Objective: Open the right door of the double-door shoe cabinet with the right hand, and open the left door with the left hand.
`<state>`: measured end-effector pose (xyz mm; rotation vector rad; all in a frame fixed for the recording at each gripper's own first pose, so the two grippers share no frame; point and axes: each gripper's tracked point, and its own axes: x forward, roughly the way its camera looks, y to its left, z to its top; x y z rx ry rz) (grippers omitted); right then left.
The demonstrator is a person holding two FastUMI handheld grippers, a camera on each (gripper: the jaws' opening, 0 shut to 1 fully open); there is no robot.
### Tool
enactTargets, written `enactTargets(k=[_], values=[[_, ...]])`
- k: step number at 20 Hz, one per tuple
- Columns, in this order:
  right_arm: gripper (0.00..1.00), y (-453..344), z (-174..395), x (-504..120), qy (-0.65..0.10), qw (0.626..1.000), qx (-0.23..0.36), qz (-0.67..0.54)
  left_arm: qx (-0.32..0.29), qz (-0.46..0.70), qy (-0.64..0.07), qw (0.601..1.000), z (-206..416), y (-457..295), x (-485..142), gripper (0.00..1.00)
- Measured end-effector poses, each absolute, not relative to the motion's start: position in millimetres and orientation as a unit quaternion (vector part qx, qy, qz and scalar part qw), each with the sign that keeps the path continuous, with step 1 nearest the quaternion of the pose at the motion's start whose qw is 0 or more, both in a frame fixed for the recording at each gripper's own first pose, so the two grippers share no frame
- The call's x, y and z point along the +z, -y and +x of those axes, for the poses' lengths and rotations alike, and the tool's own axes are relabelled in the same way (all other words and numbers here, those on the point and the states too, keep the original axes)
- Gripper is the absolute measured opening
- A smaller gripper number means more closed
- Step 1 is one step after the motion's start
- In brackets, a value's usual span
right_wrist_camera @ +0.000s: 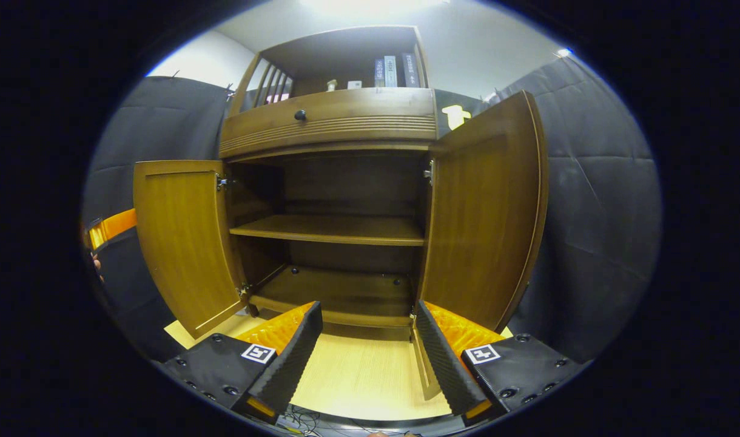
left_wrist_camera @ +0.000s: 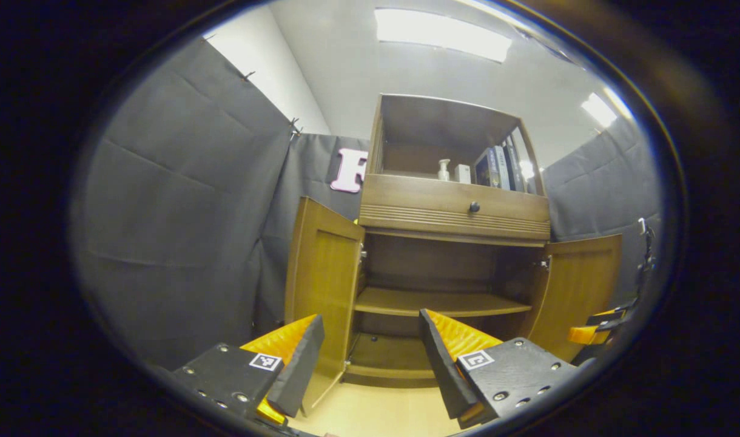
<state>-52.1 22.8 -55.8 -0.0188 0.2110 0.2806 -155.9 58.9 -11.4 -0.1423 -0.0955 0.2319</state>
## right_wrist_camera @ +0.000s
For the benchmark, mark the dark blue book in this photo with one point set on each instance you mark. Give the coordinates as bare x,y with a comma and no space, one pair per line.
410,70
379,74

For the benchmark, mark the wooden double-door shoe cabinet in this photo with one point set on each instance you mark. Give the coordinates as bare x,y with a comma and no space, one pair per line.
352,182

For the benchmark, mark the wooden drawer with black knob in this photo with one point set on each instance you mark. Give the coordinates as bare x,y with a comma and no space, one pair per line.
358,112

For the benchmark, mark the black backdrop cloth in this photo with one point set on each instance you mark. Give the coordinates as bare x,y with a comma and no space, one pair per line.
588,212

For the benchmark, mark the wooden cabinet door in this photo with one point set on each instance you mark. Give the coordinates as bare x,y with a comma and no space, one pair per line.
182,243
485,212

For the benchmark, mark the wooden inner cabinet shelf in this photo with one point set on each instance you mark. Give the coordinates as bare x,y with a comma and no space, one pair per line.
333,229

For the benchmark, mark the grey blue book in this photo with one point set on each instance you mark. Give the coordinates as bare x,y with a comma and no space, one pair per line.
390,71

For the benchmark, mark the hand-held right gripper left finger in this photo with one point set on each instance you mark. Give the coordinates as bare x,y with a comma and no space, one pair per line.
291,364

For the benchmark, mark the black cloth clip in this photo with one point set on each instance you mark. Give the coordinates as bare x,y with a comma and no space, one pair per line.
229,91

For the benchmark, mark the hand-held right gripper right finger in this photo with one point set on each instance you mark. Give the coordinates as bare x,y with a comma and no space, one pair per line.
446,364

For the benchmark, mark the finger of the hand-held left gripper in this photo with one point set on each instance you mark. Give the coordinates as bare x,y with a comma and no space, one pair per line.
118,223

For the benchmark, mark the ceiling light panel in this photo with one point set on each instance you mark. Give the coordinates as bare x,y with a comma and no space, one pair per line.
370,5

